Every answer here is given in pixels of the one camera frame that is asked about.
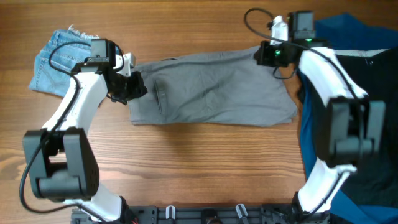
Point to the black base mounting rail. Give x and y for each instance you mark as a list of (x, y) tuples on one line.
[(196, 215)]

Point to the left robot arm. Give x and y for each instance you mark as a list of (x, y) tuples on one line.
[(61, 165)]

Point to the black shorts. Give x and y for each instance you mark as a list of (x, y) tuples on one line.
[(379, 93)]

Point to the folded blue denim jeans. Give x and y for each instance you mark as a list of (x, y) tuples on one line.
[(65, 48)]

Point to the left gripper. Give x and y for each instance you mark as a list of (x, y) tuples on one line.
[(138, 88)]

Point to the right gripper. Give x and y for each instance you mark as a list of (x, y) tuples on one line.
[(263, 51)]

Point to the grey cotton shorts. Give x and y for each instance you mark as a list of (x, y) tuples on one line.
[(220, 87)]

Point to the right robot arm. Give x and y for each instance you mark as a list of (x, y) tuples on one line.
[(312, 202)]

